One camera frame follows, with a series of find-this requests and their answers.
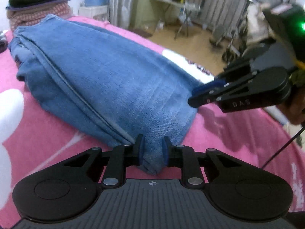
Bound cluttered side table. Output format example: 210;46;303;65
150;0;201;40

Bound beige coat on wheelchair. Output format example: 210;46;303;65
246;3;272;46

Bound wheelchair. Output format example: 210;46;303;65
209;17;248;64

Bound blue denim jeans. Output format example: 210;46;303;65
9;15;200;175

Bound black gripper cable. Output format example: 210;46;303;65
260;126;305;170

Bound white water dispenser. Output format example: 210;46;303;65
79;5;109;21

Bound grey curtain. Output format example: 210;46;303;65
109;0;133;29

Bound pink patterned folded garment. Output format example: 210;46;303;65
7;2;72;31

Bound person's right hand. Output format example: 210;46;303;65
277;92;304;125

